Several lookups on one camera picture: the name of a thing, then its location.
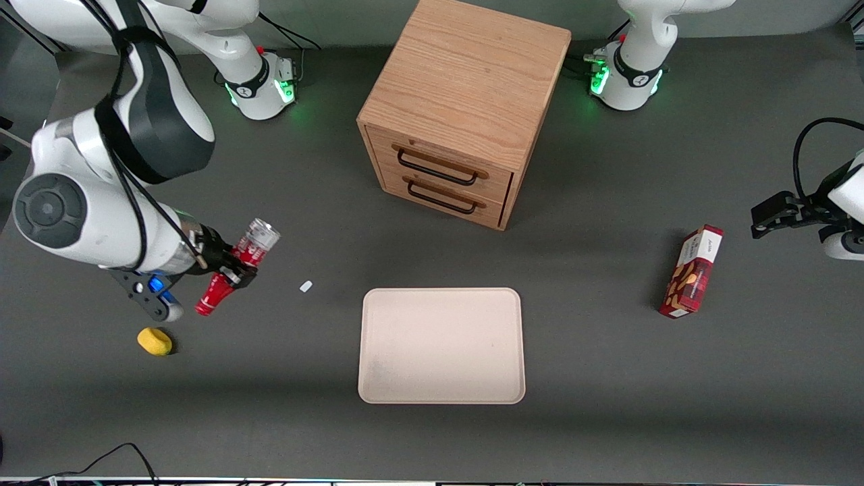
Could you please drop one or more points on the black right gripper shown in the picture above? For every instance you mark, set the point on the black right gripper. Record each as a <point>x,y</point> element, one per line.
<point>213,248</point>

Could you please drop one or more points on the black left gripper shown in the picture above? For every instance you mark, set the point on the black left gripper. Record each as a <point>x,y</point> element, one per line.
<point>812,206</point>

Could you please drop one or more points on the red coke bottle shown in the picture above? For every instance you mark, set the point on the red coke bottle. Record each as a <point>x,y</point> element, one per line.
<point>214,295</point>

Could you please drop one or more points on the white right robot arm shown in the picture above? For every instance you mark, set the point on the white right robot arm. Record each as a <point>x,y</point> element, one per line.
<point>101,202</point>

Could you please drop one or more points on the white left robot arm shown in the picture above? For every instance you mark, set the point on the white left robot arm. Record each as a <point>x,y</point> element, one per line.
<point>641,40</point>

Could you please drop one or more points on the beige rectangular tray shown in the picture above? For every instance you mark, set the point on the beige rectangular tray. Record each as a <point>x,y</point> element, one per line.
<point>442,345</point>

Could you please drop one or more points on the red snack box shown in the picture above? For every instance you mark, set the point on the red snack box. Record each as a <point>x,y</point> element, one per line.
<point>692,273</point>

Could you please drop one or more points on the yellow sponge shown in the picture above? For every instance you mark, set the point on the yellow sponge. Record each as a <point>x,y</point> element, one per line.
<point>154,341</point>

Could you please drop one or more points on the wooden drawer cabinet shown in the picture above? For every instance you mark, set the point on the wooden drawer cabinet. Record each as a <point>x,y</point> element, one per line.
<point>466,88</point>

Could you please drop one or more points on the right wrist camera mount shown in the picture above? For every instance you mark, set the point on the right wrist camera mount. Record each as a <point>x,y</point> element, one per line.
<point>145,293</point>

